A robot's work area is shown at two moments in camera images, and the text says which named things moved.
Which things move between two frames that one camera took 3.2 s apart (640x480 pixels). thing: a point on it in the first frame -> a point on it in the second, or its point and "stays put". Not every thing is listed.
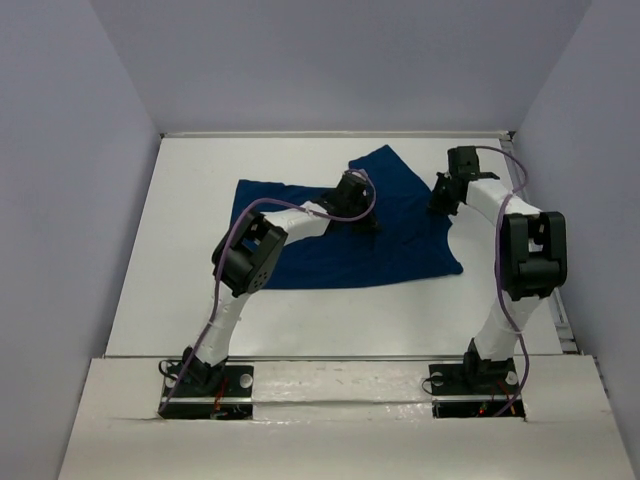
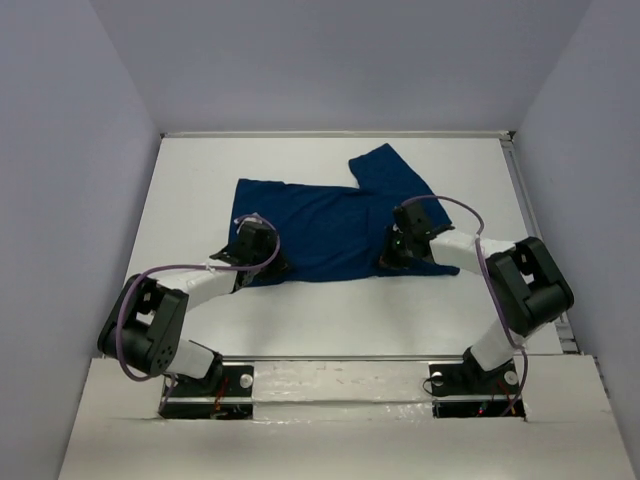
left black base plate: [233, 398] stays put
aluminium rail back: [333, 135] stays put
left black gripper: [365, 220] -> [270, 261]
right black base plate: [475, 389] stays put
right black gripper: [435, 198] -> [387, 258]
